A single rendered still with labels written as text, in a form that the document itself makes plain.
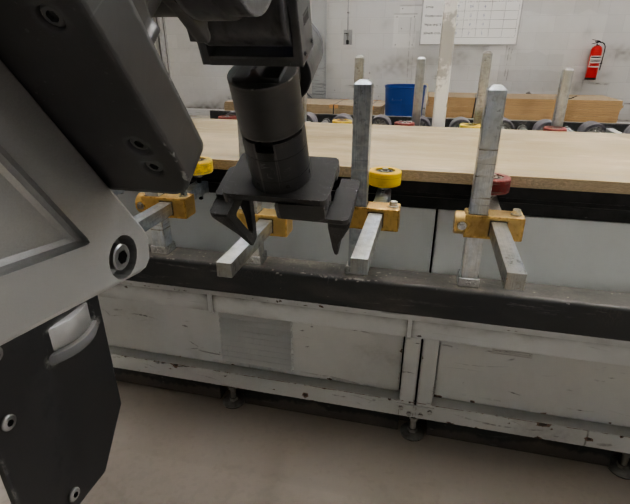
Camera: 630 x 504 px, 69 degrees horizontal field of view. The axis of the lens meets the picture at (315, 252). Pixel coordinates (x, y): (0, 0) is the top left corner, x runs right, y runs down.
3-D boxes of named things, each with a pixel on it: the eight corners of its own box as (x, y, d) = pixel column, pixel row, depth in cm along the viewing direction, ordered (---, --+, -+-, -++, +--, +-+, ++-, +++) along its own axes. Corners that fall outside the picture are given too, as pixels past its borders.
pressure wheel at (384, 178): (370, 206, 122) (372, 163, 117) (400, 209, 120) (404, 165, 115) (363, 216, 115) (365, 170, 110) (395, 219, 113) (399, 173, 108)
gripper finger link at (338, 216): (301, 224, 54) (290, 158, 47) (362, 230, 52) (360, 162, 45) (285, 268, 50) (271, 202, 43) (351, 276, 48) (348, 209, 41)
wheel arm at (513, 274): (524, 296, 74) (529, 272, 72) (501, 293, 75) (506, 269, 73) (493, 209, 113) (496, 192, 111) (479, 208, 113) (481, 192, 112)
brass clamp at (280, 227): (286, 238, 106) (285, 217, 104) (231, 233, 109) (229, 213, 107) (293, 229, 112) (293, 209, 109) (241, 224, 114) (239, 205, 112)
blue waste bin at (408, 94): (423, 143, 608) (428, 85, 579) (379, 141, 620) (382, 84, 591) (424, 135, 660) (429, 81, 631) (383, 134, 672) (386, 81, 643)
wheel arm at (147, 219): (113, 258, 90) (109, 237, 89) (97, 256, 91) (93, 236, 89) (209, 194, 129) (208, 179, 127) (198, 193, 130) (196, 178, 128)
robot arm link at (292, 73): (213, 75, 35) (285, 76, 34) (241, 36, 39) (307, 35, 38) (233, 152, 40) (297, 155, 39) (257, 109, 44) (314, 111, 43)
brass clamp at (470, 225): (522, 243, 94) (526, 220, 92) (453, 237, 97) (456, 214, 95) (517, 232, 99) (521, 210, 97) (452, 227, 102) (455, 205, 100)
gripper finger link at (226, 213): (245, 219, 55) (226, 154, 49) (302, 224, 54) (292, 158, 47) (225, 261, 51) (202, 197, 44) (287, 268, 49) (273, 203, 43)
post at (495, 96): (472, 311, 104) (508, 85, 84) (455, 310, 105) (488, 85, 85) (471, 304, 107) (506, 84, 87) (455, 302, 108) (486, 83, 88)
